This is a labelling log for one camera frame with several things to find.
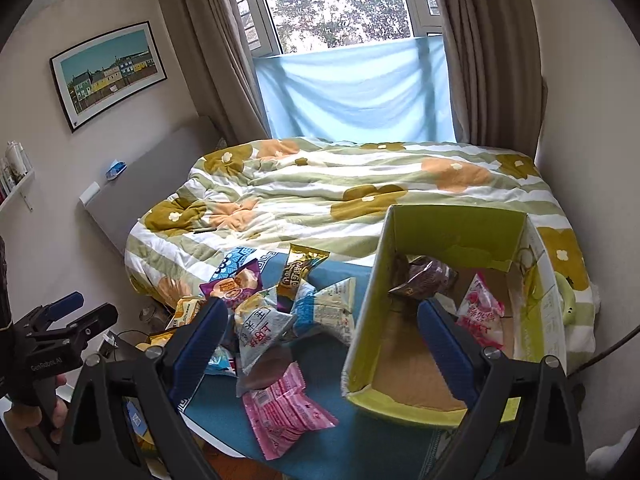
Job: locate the grey headboard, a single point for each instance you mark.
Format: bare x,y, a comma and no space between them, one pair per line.
150,170

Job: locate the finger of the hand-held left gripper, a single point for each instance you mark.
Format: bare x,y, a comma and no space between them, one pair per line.
95,322
65,304

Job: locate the green crescent toy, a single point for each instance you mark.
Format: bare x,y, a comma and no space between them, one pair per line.
567,305

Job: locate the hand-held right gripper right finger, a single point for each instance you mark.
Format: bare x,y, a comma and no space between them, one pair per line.
445,345

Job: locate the white bottle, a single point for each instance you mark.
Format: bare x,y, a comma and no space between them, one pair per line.
15,157

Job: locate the blue white snack packet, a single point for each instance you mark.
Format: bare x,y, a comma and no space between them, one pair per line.
325,310

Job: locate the floral striped blanket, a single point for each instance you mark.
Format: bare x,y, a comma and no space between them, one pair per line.
325,185

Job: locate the white wall shelf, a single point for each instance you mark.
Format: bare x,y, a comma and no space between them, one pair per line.
15,190

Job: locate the yellow snack packet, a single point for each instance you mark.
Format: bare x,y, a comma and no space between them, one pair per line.
185,310

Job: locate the grey white snack packet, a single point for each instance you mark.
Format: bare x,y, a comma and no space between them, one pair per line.
260,335

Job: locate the white fluffy cloth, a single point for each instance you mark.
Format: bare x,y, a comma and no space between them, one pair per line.
610,455

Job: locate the translucent brown snack packet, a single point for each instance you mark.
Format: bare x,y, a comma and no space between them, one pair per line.
265,367

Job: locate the green cardboard box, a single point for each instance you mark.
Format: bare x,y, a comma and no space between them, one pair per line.
370,310

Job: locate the pink snack packet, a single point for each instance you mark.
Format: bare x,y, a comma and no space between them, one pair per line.
480,315
285,405

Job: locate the blue tissue pack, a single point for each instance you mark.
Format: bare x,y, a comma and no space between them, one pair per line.
116,170

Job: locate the framed houses picture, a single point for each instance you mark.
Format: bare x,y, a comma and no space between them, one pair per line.
107,75

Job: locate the white framed window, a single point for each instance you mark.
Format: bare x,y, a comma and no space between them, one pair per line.
330,0

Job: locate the beige curtain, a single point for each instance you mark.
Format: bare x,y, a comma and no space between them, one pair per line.
490,50
220,50

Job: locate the gold snack packet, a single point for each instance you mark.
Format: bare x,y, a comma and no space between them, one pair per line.
300,270

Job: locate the person's left hand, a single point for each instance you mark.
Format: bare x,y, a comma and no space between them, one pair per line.
60,410

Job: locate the purple snack packet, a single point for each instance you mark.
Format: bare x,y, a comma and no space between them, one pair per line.
235,285

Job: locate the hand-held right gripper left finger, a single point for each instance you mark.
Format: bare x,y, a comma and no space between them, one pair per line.
200,345

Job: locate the light blue snack packet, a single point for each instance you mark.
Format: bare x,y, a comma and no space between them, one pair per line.
222,360

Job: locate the light blue cloth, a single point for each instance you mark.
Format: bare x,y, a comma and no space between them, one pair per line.
350,90

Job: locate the blue patterned mat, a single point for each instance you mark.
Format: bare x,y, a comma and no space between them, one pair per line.
350,440

